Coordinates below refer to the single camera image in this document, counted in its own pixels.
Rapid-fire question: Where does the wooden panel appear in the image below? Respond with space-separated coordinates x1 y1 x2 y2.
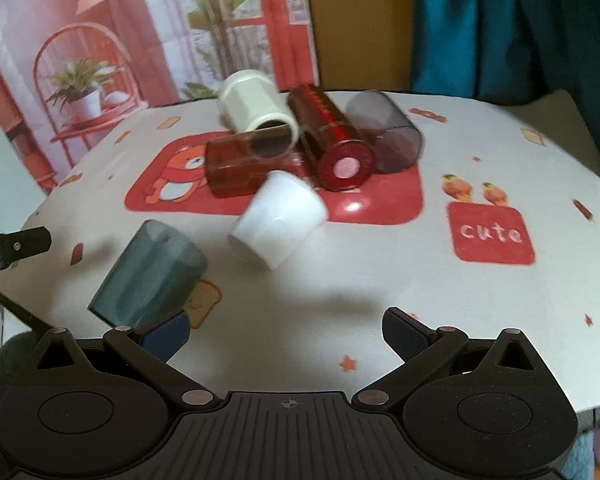
309 0 415 90

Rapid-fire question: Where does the patterned white tablecloth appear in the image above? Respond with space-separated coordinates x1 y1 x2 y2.
0 91 600 412

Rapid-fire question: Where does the purple-grey translucent cup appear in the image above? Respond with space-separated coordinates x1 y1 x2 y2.
346 90 424 174

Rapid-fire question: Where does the red metallic tumbler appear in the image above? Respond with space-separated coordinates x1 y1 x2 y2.
287 84 376 192

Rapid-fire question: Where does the cream faceted cup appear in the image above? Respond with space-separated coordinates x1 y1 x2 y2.
218 70 300 148

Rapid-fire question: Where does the teal curtain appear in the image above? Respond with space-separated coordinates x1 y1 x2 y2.
411 0 600 153

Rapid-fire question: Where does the printed room backdrop poster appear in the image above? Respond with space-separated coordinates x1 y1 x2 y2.
0 0 318 192

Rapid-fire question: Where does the grey-blue translucent cup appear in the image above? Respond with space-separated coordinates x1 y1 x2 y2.
87 220 208 328

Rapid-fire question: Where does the brown translucent cup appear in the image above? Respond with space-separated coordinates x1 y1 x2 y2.
204 126 298 198

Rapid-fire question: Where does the white plastic cup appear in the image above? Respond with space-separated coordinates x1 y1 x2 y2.
227 170 328 270

